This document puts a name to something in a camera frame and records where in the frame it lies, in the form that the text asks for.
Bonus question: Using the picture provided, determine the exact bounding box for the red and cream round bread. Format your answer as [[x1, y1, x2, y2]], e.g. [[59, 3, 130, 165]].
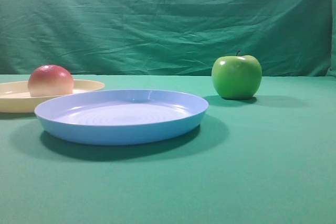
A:
[[27, 65, 74, 97]]

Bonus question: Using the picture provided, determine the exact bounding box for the blue plastic plate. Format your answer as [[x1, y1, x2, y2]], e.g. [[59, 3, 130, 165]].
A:
[[35, 89, 209, 145]]

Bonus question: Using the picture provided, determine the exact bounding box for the yellow plastic plate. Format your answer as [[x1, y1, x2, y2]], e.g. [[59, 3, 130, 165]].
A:
[[1, 79, 105, 113]]

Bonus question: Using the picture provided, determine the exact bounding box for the green apple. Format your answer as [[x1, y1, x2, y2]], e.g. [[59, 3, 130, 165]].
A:
[[211, 51, 262, 100]]

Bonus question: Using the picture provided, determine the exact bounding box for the green backdrop cloth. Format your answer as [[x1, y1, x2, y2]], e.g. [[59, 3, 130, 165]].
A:
[[1, 0, 335, 76]]

